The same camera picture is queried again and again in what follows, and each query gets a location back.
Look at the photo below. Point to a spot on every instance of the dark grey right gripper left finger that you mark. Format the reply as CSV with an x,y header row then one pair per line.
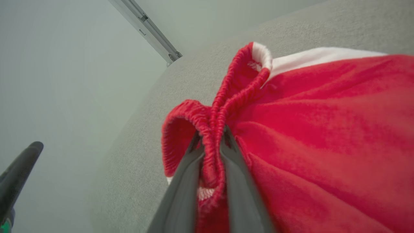
x,y
181,200

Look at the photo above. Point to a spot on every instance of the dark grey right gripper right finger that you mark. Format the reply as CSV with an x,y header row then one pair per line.
x,y
242,200

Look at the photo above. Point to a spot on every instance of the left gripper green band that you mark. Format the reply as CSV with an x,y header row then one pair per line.
x,y
5,227

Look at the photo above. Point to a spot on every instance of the red shorts with white stripe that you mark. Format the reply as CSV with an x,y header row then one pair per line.
x,y
323,129

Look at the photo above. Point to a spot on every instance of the grey wall partition post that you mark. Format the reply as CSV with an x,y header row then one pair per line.
x,y
148,29

